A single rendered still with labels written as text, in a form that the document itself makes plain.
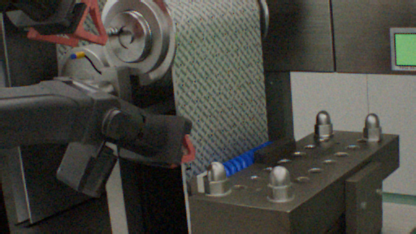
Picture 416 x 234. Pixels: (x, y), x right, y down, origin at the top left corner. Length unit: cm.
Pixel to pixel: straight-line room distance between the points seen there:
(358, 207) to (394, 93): 270
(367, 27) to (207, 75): 30
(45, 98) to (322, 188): 41
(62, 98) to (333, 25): 59
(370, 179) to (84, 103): 48
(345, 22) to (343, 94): 266
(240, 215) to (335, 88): 296
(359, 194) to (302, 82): 293
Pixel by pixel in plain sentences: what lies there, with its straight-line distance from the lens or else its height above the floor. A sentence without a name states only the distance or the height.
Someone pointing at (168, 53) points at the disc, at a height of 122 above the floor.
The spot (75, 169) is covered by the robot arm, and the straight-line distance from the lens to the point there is 86.
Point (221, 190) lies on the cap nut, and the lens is 95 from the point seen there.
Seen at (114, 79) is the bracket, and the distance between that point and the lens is 100.
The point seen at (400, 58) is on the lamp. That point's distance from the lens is 115.
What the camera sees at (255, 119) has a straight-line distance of 116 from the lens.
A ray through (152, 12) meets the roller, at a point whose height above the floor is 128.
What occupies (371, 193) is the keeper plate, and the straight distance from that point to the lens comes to 107.
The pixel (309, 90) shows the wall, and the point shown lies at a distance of 392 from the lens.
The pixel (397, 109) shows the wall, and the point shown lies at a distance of 372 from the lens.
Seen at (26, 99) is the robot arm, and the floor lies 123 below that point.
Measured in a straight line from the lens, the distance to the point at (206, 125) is 104.
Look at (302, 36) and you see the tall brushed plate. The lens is 122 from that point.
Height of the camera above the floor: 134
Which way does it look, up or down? 12 degrees down
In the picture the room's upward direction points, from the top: 5 degrees counter-clockwise
